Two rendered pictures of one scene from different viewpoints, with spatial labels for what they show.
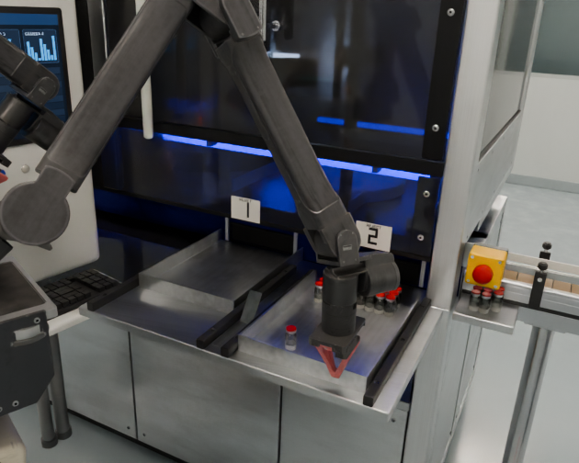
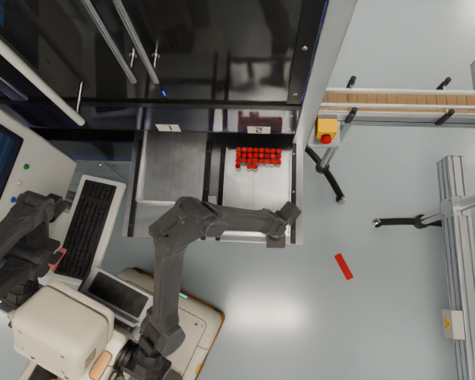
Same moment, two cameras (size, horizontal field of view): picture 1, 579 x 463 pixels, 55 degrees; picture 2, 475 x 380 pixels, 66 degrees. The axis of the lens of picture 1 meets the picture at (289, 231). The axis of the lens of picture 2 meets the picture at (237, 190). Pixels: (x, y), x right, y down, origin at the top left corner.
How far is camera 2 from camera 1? 104 cm
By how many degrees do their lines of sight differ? 54
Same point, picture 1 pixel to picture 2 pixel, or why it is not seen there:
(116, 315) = (145, 234)
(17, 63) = (32, 223)
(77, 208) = (53, 160)
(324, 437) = not seen: hidden behind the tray
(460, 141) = (312, 98)
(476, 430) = not seen: hidden behind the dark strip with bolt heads
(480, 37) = (326, 59)
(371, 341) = (277, 194)
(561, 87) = not seen: outside the picture
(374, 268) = (290, 219)
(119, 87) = (174, 291)
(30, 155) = (15, 175)
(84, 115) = (167, 309)
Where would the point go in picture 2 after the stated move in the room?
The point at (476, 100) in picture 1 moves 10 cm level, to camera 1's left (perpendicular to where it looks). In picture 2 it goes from (323, 84) to (291, 97)
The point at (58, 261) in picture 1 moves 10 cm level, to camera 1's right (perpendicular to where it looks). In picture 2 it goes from (64, 188) to (87, 179)
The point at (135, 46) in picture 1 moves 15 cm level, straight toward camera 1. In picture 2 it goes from (172, 277) to (212, 332)
